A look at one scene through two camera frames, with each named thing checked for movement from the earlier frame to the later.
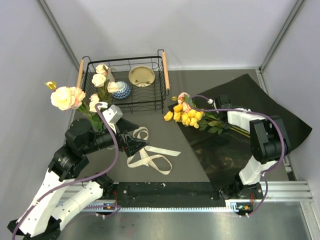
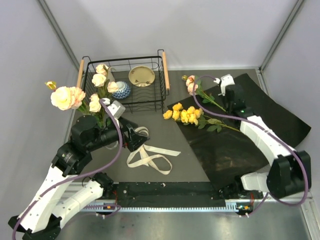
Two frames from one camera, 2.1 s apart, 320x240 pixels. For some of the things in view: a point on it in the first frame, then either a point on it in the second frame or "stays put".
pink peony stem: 185,99 to 208,99
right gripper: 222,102 to 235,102
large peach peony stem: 65,98 stays put
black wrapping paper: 224,157 stays put
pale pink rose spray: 100,80 stays put
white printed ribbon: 157,150 stays put
